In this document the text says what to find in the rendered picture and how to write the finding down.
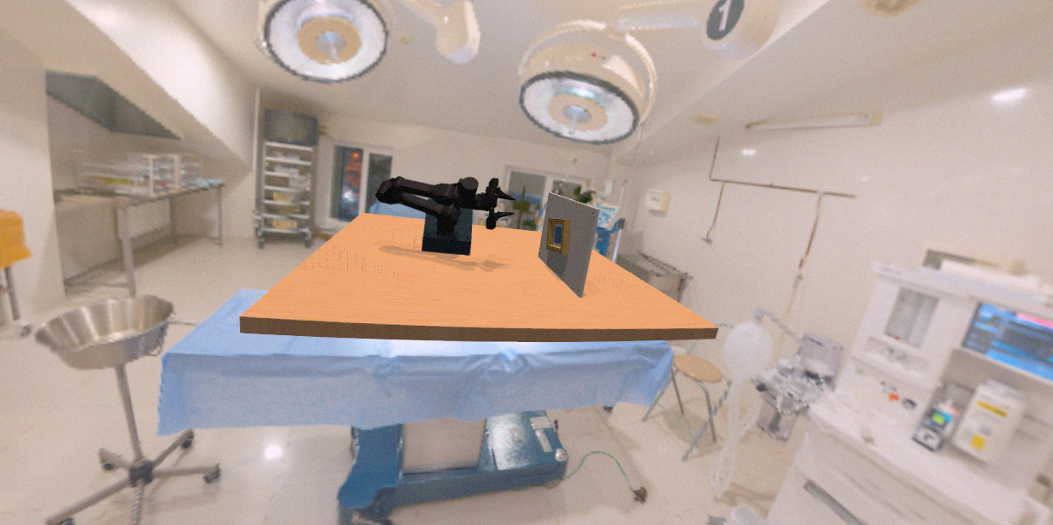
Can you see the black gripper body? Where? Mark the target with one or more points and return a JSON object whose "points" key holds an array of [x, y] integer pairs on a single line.
{"points": [[492, 218]]}

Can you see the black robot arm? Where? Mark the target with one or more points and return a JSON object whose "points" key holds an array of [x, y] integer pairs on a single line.
{"points": [[449, 198]]}

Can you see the gold picture frame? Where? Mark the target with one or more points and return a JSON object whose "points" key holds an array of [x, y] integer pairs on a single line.
{"points": [[558, 235]]}

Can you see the grey wall panel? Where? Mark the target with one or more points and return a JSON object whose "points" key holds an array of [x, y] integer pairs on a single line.
{"points": [[572, 269]]}

